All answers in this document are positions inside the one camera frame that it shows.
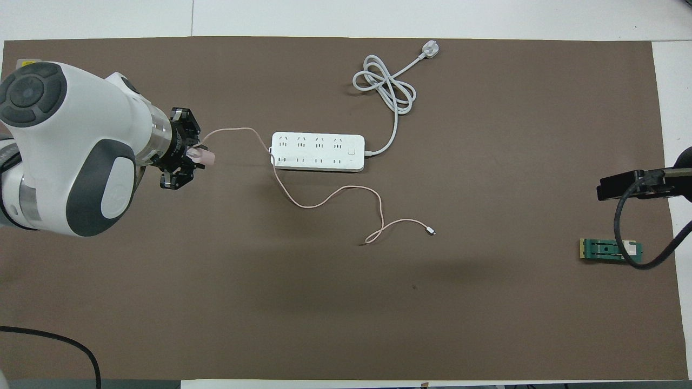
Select green knife switch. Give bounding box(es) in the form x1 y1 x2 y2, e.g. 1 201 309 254
578 238 643 265

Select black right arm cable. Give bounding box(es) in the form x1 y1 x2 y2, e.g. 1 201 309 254
615 167 692 271

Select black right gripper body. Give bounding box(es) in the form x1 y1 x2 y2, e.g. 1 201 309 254
597 169 667 202

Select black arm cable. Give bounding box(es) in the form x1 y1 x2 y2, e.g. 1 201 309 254
615 167 692 271
0 326 102 389

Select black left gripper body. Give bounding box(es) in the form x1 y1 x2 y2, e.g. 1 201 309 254
157 116 191 175

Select white power cord with plug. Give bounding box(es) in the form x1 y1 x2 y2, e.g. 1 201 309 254
352 41 440 158

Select white power strip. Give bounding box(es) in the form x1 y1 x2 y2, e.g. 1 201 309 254
270 131 366 173

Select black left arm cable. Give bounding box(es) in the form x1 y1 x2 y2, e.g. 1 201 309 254
0 326 102 389

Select brown table mat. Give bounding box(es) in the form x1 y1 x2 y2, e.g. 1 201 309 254
0 36 688 381

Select pink charging cable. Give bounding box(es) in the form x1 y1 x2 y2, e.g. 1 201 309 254
197 128 436 246

